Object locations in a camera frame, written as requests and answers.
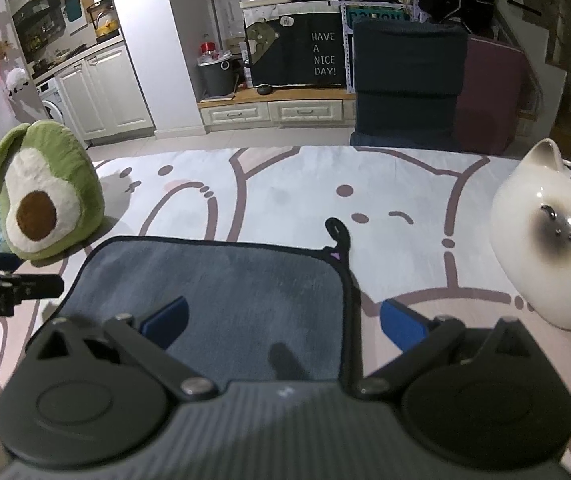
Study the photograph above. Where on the white kitchen cabinet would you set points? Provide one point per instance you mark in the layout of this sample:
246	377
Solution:
103	90

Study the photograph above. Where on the white washing machine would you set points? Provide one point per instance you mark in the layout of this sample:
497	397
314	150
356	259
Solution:
51	100

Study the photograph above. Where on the wooden top low cabinet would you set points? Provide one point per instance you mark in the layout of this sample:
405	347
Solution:
275	107

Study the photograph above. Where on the grey trash bin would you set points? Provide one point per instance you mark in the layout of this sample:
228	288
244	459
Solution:
217	77

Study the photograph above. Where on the dark blue fabric chair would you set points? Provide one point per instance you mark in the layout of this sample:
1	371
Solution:
408	85

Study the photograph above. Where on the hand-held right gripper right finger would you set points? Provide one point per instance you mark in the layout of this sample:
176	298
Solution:
401	326

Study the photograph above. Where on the red-lidded jar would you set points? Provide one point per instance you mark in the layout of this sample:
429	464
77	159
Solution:
208	50

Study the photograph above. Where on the grey towel with black edge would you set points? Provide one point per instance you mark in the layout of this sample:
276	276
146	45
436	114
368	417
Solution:
245	290

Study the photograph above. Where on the white sheep plush toy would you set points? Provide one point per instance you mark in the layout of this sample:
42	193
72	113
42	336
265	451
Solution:
16	80

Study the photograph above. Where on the maroon fabric chair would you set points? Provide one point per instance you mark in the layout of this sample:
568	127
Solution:
493	95

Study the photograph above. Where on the black printed dust cover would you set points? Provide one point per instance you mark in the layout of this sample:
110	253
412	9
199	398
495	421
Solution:
300	50

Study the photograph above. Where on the white cat-shaped ceramic figure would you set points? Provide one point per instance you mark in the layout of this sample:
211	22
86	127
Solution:
540	240

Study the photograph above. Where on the small black round object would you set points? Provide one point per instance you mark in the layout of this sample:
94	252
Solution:
264	89

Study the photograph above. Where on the green avocado plush toy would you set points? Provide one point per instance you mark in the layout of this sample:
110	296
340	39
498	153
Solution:
40	195

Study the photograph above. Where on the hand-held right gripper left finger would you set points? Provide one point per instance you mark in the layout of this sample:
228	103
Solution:
164	321

